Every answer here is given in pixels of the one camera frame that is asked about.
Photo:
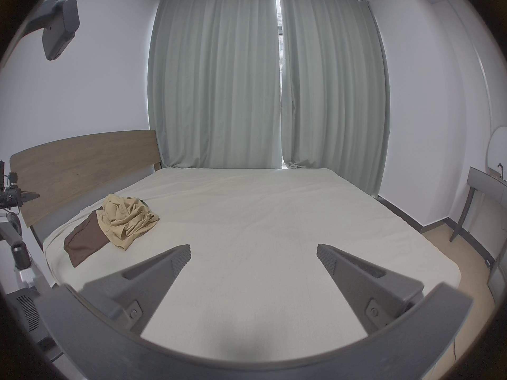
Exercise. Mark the bed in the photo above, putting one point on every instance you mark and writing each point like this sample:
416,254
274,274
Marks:
257,212

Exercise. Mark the window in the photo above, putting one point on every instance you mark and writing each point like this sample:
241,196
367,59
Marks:
281,46

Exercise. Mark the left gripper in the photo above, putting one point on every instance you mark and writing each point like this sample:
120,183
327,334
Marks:
10,197

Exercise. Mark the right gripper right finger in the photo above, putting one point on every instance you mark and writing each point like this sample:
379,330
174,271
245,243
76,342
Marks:
356,283

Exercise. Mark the brown garment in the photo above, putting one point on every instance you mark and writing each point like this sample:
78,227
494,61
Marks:
85,244

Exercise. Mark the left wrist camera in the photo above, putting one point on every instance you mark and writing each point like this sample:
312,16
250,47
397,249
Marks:
13,178

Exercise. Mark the grey-green curtain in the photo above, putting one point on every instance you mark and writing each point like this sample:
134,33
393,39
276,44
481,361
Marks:
214,77
332,85

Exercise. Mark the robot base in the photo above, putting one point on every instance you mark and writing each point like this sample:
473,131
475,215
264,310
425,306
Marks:
25,311

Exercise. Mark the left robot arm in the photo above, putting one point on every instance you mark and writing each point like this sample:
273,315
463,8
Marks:
19,253

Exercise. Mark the beige shorts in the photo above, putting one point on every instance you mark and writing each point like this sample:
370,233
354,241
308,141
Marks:
126,224

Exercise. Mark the grey small table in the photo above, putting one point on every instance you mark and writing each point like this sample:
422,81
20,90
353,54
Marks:
481,182

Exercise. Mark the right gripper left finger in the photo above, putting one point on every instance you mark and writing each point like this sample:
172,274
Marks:
142,279

